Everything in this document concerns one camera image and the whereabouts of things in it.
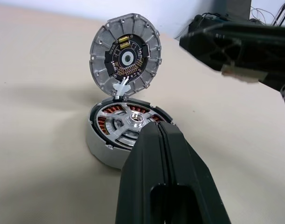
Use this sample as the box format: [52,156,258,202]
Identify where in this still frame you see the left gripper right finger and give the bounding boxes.
[159,121,232,224]

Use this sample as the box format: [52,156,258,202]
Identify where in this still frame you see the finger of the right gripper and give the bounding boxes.
[258,70,285,93]
[179,22,285,73]

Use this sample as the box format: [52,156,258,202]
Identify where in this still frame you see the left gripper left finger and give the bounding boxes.
[115,122,171,224]

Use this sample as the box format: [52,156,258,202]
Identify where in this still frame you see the black rotor silver spokes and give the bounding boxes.
[95,103,167,151]

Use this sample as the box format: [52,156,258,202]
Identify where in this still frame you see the motor stator housing copper windings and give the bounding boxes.
[85,96,178,170]

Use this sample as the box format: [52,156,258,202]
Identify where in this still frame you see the silver motor cover circuit board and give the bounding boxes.
[88,12,162,100]

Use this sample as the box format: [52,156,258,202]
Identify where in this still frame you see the large black bag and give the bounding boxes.
[188,13,229,36]

